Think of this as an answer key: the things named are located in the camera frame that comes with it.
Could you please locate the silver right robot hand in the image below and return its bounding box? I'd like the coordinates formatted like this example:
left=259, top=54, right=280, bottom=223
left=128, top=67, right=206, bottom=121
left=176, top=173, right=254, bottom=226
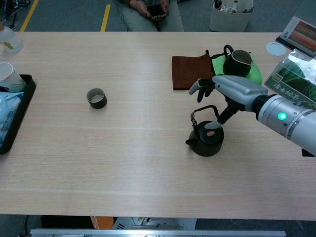
left=188, top=75, right=269, bottom=129

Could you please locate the black teapot with handle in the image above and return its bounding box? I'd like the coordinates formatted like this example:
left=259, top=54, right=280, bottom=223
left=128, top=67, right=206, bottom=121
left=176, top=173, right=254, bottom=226
left=185, top=105, right=225, bottom=157

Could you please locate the small grey tea cup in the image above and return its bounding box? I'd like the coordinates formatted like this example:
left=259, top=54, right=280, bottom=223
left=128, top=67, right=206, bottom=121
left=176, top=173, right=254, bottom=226
left=86, top=87, right=108, bottom=109

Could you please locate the robot base under table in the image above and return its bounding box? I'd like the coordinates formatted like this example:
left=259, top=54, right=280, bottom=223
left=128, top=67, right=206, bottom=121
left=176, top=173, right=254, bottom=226
left=112, top=217, right=197, bottom=230

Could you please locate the black ceramic pitcher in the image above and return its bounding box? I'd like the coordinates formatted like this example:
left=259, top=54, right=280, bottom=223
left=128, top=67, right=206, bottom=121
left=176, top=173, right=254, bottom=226
left=223, top=44, right=253, bottom=78

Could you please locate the green cloth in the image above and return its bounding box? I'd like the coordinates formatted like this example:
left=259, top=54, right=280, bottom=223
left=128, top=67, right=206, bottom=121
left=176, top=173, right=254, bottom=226
left=210, top=52, right=263, bottom=86

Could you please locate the brown cloth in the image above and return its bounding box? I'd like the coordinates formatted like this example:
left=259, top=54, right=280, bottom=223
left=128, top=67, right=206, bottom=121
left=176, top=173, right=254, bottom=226
left=171, top=50, right=214, bottom=91

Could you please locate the white round lid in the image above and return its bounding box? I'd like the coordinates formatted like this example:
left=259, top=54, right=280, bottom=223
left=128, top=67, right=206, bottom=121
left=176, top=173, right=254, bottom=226
left=266, top=41, right=287, bottom=56

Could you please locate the green tea box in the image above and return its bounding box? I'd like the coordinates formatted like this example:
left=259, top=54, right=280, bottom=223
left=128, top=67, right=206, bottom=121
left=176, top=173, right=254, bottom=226
left=264, top=49, right=316, bottom=111

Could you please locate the white storage bin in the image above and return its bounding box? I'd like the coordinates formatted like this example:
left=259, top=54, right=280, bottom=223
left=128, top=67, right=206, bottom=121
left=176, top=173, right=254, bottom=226
left=209, top=0, right=254, bottom=32

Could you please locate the smartphone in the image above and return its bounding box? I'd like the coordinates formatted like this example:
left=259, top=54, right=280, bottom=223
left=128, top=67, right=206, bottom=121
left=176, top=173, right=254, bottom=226
left=146, top=3, right=166, bottom=20

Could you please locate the seated person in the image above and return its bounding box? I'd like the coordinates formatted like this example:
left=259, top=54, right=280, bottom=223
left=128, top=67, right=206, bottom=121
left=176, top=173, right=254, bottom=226
left=116, top=0, right=185, bottom=32

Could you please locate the orange brown stool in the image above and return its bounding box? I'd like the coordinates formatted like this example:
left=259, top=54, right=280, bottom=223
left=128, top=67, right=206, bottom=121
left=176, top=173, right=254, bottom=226
left=90, top=216, right=114, bottom=230

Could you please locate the black plastic tray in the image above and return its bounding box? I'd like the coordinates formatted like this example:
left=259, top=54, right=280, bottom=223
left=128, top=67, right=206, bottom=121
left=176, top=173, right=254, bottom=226
left=0, top=74, right=37, bottom=155

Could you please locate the white paper cup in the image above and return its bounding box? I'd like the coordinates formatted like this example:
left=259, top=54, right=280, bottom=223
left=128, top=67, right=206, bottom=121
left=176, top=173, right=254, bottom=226
left=0, top=62, right=27, bottom=92

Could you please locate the blue wet wipes pack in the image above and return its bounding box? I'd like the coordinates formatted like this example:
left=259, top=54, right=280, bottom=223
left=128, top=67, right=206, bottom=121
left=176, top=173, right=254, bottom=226
left=0, top=91, right=24, bottom=148

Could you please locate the clear plastic bottle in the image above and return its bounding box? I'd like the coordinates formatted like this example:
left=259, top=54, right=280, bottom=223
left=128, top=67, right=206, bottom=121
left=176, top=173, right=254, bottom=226
left=0, top=22, right=24, bottom=54

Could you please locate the aluminium rail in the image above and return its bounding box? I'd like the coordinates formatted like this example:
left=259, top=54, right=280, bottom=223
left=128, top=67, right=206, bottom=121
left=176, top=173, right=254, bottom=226
left=30, top=228, right=286, bottom=237

